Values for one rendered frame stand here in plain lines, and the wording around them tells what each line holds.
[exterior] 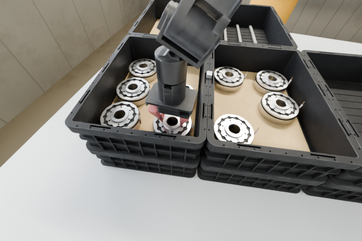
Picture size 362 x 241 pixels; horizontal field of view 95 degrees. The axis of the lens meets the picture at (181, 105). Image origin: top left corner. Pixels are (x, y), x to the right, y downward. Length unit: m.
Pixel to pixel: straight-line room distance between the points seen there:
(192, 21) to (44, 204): 0.58
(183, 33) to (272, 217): 0.51
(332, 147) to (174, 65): 0.40
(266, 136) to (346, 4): 2.93
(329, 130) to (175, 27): 0.42
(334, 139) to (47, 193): 0.74
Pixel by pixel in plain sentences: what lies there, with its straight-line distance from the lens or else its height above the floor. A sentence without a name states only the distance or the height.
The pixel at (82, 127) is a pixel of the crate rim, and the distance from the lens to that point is 0.40.
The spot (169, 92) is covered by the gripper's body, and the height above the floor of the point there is 1.00.
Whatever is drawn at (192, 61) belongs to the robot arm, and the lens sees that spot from 0.27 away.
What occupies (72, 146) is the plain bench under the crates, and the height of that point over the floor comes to 0.70.
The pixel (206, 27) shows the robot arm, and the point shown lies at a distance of 0.24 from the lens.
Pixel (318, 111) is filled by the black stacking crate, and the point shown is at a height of 0.90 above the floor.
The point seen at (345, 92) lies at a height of 0.83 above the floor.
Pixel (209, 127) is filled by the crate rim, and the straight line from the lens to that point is 0.36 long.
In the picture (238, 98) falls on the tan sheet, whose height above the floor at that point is 0.83.
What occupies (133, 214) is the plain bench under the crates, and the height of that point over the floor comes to 0.70.
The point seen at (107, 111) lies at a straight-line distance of 0.50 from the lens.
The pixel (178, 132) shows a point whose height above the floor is 0.86.
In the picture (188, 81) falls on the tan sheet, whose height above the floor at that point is 0.83.
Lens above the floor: 1.22
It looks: 50 degrees down
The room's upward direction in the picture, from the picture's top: 2 degrees clockwise
